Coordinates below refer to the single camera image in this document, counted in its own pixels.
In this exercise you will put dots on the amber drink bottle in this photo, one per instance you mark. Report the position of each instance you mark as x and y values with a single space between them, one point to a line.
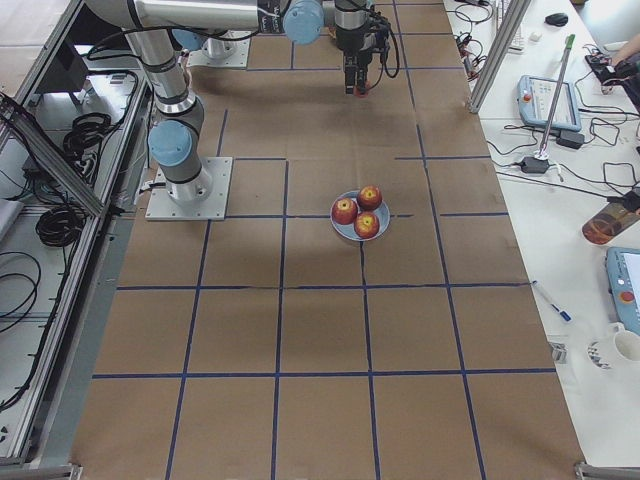
619 213

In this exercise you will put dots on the black power adapter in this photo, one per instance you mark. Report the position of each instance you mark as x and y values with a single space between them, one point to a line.
533 165

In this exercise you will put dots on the red apple on plate left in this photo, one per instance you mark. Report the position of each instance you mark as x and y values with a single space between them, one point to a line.
344 211

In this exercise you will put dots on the red apple on plate back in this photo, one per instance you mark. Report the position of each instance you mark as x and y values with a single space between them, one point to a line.
369 198

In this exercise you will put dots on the aluminium frame post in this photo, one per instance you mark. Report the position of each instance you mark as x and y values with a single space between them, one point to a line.
511 21

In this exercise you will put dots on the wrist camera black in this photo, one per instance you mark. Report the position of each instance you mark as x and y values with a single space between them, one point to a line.
381 29

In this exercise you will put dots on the blue white pen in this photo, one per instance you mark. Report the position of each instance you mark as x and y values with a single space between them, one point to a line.
550 301

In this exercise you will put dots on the red apple on plate front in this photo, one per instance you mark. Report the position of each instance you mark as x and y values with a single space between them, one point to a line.
366 225

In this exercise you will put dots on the light blue plate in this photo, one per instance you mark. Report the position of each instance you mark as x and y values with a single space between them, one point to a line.
347 231

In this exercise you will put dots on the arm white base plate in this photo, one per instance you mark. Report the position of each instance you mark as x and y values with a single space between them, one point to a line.
221 55
204 198

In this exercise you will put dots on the blue teach pendant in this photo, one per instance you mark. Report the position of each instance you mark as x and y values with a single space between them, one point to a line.
535 97
622 267

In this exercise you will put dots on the red apple on plate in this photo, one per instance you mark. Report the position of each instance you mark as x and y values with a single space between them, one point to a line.
344 211
366 225
369 198

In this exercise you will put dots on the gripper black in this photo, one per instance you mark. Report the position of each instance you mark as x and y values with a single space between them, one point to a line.
354 43

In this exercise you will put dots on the white mug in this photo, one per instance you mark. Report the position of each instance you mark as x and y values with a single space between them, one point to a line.
619 348

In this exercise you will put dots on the black computer mouse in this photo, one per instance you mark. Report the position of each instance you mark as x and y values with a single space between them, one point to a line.
559 19

